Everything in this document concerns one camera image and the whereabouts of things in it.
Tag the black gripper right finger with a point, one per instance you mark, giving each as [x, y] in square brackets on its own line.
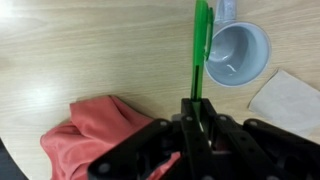
[253, 146]

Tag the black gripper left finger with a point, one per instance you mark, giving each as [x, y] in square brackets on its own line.
[156, 150]

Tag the green pen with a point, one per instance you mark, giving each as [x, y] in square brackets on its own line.
[200, 50]

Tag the white ceramic mug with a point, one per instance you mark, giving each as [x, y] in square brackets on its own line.
[240, 53]

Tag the grey folded cloth right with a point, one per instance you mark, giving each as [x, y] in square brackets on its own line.
[286, 103]

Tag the red-orange cloth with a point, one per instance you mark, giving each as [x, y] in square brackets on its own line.
[100, 133]

